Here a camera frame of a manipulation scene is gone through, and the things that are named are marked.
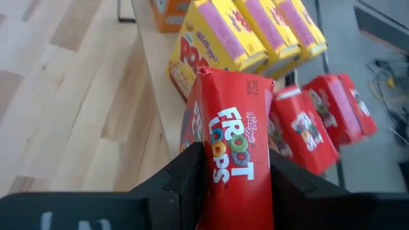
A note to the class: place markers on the black floor panel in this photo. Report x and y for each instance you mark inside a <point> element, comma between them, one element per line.
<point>383,28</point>

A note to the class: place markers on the orange Mini-Wheats cereal box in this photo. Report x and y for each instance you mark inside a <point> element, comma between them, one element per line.
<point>169,22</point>

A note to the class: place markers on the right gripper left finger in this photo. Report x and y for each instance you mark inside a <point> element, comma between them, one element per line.
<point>128,211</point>

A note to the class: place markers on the red Froot Loops cereal box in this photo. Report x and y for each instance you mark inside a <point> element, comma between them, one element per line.
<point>236,96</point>
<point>306,134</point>
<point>338,108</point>

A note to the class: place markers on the yellow floor plug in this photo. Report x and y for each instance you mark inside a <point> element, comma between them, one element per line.
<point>390,82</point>

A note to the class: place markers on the yellow Corn Pops cereal box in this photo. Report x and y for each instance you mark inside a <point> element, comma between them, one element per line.
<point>223,38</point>
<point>271,32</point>
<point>303,28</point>

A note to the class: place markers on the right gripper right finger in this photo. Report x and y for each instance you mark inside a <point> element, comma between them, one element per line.
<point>319,211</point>

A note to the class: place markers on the wooden shelf with black legs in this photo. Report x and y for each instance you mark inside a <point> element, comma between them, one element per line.
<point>153,64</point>

